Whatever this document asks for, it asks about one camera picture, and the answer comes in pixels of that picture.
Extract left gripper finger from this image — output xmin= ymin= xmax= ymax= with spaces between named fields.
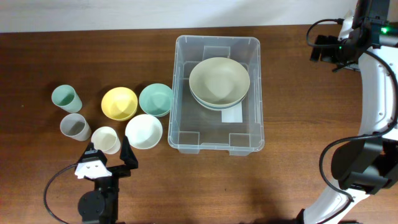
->
xmin=77 ymin=142 xmax=108 ymax=165
xmin=119 ymin=136 xmax=138 ymax=169

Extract blue plate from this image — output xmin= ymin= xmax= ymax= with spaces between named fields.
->
xmin=190 ymin=90 xmax=248 ymax=107

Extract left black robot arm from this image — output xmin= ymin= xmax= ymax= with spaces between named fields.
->
xmin=75 ymin=136 xmax=138 ymax=224

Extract cream cup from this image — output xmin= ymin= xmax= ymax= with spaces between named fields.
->
xmin=91 ymin=126 xmax=121 ymax=154

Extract white bowl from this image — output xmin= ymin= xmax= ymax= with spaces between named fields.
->
xmin=125 ymin=114 xmax=163 ymax=150

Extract grey cup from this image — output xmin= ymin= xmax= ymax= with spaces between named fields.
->
xmin=60 ymin=113 xmax=91 ymax=141

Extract yellow bowl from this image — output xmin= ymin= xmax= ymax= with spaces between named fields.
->
xmin=101 ymin=87 xmax=138 ymax=121

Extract green cup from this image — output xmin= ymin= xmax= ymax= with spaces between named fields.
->
xmin=52 ymin=85 xmax=83 ymax=113

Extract green bowl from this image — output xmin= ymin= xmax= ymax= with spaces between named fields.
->
xmin=139 ymin=83 xmax=174 ymax=117

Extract clear plastic storage bin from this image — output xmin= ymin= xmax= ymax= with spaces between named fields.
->
xmin=168 ymin=35 xmax=265 ymax=156

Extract white label in bin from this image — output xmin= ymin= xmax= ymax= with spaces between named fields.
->
xmin=221 ymin=102 xmax=243 ymax=123

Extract left black cable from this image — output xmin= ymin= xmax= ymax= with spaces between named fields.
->
xmin=43 ymin=163 xmax=78 ymax=224

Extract black cable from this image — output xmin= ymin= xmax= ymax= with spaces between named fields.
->
xmin=305 ymin=18 xmax=398 ymax=203
xmin=43 ymin=163 xmax=78 ymax=224

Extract right black cable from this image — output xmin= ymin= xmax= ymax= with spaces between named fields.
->
xmin=305 ymin=18 xmax=398 ymax=203

